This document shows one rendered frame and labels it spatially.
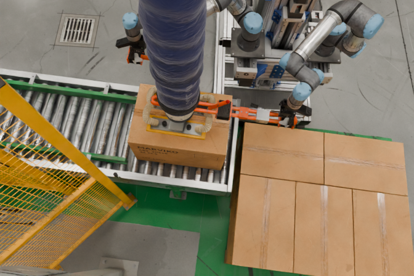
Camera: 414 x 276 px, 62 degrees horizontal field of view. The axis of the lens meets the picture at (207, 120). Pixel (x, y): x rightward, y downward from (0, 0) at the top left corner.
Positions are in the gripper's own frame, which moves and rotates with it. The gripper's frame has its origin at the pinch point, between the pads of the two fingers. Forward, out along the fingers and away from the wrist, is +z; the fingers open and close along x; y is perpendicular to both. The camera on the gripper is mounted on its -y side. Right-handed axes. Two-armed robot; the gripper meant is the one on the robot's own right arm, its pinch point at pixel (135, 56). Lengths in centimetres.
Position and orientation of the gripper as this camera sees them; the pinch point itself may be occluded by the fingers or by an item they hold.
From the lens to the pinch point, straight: 207.0
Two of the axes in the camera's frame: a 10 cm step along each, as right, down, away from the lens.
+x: 1.3, -9.2, 3.7
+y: 9.9, 1.3, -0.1
